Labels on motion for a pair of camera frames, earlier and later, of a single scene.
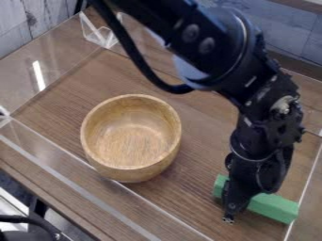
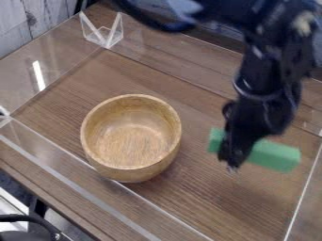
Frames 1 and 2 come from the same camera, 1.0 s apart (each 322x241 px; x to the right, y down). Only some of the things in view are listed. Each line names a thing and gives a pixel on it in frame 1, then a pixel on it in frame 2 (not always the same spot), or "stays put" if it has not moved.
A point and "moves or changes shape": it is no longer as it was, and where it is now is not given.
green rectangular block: [269, 204] moves or changes shape
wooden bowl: [130, 136] stays put
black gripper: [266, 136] → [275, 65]
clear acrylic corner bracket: [100, 35] stays put
